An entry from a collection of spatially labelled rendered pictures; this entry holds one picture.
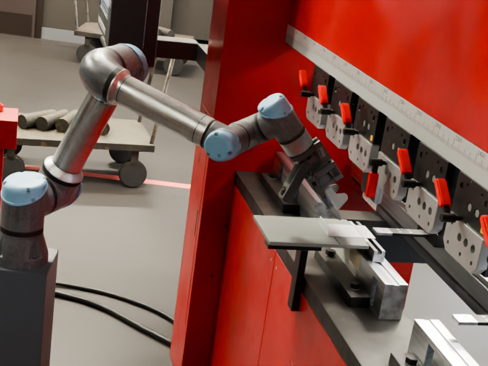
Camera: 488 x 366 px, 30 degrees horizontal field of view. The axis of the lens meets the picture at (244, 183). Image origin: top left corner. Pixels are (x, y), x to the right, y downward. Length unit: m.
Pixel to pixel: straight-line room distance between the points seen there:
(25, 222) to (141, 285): 1.86
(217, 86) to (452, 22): 1.29
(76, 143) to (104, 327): 1.53
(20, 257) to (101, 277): 1.84
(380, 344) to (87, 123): 0.96
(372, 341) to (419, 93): 0.57
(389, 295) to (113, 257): 2.51
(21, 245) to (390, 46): 1.09
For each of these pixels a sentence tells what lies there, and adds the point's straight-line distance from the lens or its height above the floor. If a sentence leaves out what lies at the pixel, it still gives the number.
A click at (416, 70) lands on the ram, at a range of 2.06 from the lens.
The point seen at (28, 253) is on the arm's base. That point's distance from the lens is 2.46.
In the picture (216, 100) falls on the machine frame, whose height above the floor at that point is 1.12.
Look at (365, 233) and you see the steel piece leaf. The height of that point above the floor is 1.00.
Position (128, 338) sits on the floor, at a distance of 3.77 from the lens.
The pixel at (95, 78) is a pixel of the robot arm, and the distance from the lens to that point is 2.22.
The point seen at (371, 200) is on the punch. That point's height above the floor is 1.09.
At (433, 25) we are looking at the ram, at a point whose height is 1.59.
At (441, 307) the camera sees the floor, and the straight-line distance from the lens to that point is 4.55.
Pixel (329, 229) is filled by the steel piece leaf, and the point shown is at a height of 1.02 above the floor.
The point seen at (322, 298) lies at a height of 0.87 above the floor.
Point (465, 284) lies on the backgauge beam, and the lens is 2.38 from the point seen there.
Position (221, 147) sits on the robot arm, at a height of 1.24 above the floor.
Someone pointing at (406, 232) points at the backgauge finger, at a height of 1.00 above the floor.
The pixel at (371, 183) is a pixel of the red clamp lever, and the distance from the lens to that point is 2.15.
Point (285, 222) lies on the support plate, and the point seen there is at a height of 1.00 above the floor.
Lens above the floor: 1.81
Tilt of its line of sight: 18 degrees down
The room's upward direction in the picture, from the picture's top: 8 degrees clockwise
